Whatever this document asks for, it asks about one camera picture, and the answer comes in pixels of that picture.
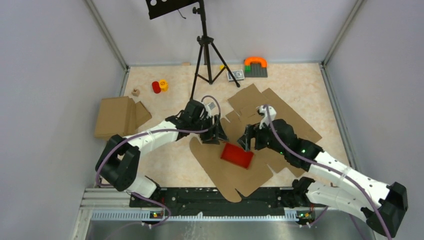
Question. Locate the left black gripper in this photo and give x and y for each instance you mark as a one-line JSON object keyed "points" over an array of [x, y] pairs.
{"points": [[215, 133]]}

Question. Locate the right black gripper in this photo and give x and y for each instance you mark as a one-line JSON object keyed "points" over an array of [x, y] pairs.
{"points": [[250, 132]]}

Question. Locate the red paper box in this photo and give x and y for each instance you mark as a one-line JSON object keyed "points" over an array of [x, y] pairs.
{"points": [[236, 155]]}

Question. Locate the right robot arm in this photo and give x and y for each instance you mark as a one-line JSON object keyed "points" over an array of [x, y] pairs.
{"points": [[380, 205]]}

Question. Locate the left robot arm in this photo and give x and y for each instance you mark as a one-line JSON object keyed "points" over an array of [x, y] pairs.
{"points": [[118, 163]]}

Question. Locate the folded brown cardboard box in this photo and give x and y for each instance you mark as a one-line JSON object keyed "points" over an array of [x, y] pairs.
{"points": [[120, 116]]}

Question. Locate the large flat cardboard sheet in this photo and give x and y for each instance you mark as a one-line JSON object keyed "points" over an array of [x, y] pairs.
{"points": [[267, 155]]}

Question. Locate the playing card deck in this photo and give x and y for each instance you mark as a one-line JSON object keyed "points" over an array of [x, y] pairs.
{"points": [[238, 75]]}

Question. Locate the yellow toy block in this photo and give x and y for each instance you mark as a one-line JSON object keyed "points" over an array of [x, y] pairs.
{"points": [[163, 84]]}

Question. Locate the red cylinder toy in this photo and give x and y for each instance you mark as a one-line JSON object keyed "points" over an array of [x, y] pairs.
{"points": [[156, 87]]}

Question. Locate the orange arch toy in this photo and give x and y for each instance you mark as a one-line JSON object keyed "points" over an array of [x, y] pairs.
{"points": [[256, 60]]}

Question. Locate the small wooden cube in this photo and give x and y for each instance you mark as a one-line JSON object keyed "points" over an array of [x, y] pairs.
{"points": [[135, 92]]}

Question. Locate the black perforated plate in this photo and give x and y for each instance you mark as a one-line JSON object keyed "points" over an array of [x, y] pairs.
{"points": [[158, 8]]}

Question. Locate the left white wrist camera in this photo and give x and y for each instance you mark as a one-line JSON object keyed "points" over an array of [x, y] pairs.
{"points": [[210, 106]]}

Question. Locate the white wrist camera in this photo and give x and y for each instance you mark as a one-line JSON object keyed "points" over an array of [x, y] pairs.
{"points": [[210, 106], [268, 114]]}

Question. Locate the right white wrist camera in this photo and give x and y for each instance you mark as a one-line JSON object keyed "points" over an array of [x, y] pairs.
{"points": [[268, 114]]}

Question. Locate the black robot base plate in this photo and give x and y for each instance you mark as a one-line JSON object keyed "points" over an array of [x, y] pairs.
{"points": [[264, 201]]}

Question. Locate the black camera tripod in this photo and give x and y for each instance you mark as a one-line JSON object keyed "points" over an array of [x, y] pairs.
{"points": [[205, 42]]}

